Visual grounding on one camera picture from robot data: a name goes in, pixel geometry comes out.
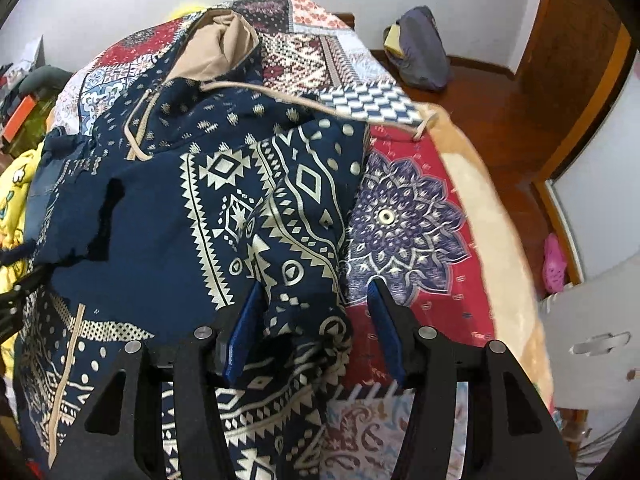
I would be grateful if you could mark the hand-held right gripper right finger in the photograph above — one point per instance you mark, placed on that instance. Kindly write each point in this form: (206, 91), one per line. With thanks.
(387, 332)

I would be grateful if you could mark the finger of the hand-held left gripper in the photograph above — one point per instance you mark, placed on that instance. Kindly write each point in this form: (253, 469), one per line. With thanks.
(20, 287)

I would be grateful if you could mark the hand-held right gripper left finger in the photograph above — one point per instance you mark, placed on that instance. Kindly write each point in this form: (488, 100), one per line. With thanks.
(242, 332)

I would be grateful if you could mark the navy patterned hoodie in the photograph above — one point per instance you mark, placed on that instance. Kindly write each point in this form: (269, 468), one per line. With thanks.
(175, 200)

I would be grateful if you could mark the blue jeans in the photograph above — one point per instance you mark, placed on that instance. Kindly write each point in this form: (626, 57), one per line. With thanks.
(42, 195)

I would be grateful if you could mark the patchwork printed bedspread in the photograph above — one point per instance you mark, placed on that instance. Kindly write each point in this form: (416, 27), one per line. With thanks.
(425, 240)

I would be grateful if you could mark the yellow cartoon blanket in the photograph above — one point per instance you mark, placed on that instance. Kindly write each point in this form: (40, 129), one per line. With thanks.
(15, 185)

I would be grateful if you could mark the beige plush blanket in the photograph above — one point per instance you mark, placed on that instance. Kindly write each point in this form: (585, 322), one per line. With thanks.
(500, 220)

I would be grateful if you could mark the green bag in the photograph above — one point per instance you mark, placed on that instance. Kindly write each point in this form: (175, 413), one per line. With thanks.
(32, 127)

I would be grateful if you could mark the orange box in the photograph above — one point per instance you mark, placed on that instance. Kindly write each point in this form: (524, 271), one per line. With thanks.
(20, 117)

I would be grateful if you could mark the pink slipper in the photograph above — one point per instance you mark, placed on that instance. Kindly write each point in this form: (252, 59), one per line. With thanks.
(554, 265)

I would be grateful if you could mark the grey cushion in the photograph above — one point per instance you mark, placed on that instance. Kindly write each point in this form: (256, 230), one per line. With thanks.
(45, 79)

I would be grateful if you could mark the white plastic stool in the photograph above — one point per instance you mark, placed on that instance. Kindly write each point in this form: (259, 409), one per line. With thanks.
(600, 310)

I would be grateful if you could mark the yellow pillow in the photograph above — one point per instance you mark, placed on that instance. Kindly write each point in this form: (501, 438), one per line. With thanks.
(187, 10)

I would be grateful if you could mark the wooden door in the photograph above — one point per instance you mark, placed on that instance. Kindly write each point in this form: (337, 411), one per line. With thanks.
(565, 35)

